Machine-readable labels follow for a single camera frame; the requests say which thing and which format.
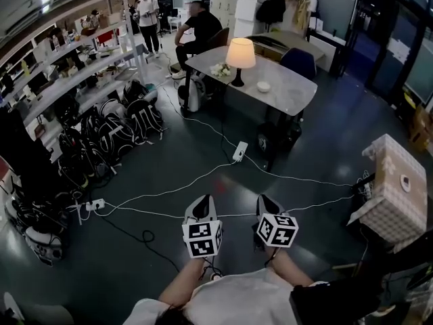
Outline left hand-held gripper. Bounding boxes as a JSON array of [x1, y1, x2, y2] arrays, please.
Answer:
[[181, 194, 224, 259]]

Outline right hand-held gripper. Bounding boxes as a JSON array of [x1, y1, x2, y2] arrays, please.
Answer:
[[252, 194, 300, 250]]

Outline lamp with cream shade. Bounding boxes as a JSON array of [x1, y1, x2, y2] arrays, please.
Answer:
[[225, 37, 256, 88]]

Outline person's left forearm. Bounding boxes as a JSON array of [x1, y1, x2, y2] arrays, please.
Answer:
[[158, 257, 208, 308]]

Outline person's right forearm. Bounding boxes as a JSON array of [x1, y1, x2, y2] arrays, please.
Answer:
[[269, 246, 316, 288]]

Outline person's white shirt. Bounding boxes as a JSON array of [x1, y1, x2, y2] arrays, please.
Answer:
[[122, 267, 296, 325]]

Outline white power strip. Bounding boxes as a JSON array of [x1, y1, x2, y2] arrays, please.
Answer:
[[232, 141, 249, 164], [85, 198, 106, 212]]

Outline person's black bag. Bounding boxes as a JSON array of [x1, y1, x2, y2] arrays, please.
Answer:
[[290, 275, 385, 325]]

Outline box under patterned cloth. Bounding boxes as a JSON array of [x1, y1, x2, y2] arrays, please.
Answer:
[[347, 133, 428, 251]]

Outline row of black backpacks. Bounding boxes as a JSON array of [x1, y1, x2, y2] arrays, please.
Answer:
[[53, 79, 167, 191]]

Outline white rounded appliance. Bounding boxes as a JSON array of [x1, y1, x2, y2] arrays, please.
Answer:
[[177, 69, 211, 113]]

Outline grey marble table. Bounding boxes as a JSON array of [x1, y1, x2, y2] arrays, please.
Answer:
[[185, 45, 319, 173]]

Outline white and black device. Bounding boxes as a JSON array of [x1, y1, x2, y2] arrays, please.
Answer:
[[24, 225, 64, 267]]

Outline dark blue chair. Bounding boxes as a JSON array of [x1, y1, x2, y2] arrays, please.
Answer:
[[279, 47, 317, 81]]

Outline white flower bunch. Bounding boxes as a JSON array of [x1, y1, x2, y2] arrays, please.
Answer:
[[209, 62, 232, 79]]

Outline cardboard boxes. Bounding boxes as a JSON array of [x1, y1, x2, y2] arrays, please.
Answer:
[[407, 104, 433, 152]]

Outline beige desk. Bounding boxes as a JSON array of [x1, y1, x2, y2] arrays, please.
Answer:
[[246, 30, 327, 64]]

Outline brown chair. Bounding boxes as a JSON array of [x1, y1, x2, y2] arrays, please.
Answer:
[[205, 27, 231, 51]]

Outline white shelving unit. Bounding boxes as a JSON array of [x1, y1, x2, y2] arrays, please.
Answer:
[[0, 0, 150, 164]]

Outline stack of white boxes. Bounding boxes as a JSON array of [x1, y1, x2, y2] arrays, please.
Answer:
[[233, 0, 260, 39]]

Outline white stool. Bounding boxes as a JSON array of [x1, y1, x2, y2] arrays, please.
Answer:
[[167, 15, 184, 34]]

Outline black hanging jacket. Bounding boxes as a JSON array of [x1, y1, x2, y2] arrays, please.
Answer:
[[255, 0, 287, 25]]

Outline yellow hanging garment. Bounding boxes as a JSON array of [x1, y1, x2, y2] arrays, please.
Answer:
[[293, 0, 312, 30]]

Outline long white cable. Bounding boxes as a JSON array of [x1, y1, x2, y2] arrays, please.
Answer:
[[101, 194, 355, 219]]

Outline black cable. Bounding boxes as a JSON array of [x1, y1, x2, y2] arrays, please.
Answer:
[[100, 211, 181, 273]]

